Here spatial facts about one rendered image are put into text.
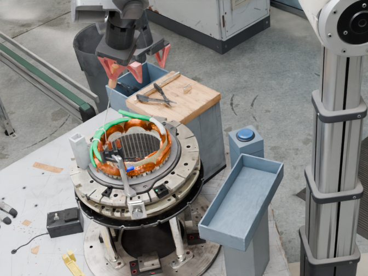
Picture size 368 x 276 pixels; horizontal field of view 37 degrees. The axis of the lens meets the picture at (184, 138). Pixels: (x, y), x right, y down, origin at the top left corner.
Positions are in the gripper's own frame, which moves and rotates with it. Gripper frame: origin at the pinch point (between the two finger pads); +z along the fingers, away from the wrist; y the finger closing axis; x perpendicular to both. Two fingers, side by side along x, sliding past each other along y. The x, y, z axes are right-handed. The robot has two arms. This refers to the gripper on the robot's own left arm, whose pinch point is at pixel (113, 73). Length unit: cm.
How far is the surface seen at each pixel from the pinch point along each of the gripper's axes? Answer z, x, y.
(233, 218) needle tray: 19.2, 35.1, 12.6
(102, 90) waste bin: 130, -32, -124
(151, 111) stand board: 27.7, 7.8, -19.9
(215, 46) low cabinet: 149, 18, -217
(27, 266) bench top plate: 62, -11, 18
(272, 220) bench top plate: 42, 50, -8
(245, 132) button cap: 19.9, 33.4, -15.7
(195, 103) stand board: 24.0, 18.6, -24.6
